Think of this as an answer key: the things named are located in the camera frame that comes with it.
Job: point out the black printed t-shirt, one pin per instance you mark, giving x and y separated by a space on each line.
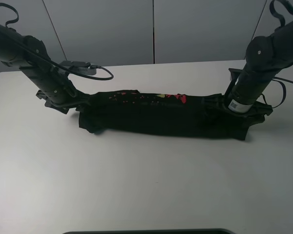
158 114

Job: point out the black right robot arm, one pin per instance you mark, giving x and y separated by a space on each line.
265 58

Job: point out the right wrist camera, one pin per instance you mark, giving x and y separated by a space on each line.
234 74

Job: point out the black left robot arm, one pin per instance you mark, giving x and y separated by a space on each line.
29 55

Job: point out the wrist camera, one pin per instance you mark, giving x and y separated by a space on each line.
234 74
85 68

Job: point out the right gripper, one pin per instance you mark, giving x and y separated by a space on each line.
215 104

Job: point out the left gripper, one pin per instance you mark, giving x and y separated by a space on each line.
62 101

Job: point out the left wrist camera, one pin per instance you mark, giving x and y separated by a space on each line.
85 68

